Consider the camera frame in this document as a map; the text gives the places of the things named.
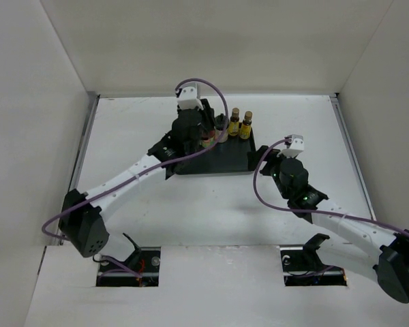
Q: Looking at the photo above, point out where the yellow label bottle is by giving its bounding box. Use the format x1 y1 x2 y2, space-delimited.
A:
239 111 253 140
228 108 240 137

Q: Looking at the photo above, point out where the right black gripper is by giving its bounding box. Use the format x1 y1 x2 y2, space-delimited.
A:
247 145 297 200

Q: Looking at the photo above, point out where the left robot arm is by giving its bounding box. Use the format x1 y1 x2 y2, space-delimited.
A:
59 99 215 272

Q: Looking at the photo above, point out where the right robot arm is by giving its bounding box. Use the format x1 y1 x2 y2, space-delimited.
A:
247 142 409 303

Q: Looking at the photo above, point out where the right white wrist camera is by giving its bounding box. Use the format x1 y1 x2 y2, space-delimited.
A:
281 134 305 158

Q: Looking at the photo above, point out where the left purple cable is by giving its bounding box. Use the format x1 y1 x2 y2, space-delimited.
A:
41 78 229 279

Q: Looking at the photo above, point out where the black plastic tray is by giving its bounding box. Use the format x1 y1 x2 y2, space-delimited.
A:
178 130 256 176

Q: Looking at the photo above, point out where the red chili sauce bottle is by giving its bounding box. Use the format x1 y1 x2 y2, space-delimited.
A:
200 130 215 149

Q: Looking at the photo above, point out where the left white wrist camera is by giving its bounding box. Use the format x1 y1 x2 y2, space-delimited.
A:
175 82 203 110

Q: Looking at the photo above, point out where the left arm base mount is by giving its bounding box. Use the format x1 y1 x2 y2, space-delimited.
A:
93 233 162 287

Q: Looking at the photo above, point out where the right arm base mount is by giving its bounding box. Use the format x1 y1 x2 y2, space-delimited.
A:
279 234 347 287

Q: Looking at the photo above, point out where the white powder shaker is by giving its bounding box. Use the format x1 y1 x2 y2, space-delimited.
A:
215 114 228 143

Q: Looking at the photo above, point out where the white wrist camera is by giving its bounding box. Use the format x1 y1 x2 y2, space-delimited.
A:
175 82 203 110
281 134 305 158

